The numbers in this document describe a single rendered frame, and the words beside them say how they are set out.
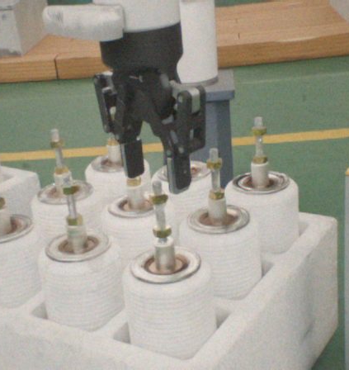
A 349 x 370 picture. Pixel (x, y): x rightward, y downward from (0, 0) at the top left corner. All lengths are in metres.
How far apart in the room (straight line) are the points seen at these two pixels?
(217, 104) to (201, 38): 0.11
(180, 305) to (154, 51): 0.25
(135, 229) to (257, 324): 0.19
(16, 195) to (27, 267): 0.39
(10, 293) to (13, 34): 2.02
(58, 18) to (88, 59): 2.07
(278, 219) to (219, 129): 0.36
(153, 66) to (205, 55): 0.58
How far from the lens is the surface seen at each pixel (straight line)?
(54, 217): 0.90
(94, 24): 0.56
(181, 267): 0.71
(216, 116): 1.19
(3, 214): 0.84
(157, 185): 0.67
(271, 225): 0.88
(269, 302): 0.79
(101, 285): 0.76
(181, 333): 0.71
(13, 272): 0.83
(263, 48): 2.63
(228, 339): 0.72
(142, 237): 0.83
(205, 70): 1.19
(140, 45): 0.60
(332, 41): 2.66
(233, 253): 0.78
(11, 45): 2.81
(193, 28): 1.17
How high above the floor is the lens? 0.60
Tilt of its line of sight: 24 degrees down
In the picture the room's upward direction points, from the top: 6 degrees counter-clockwise
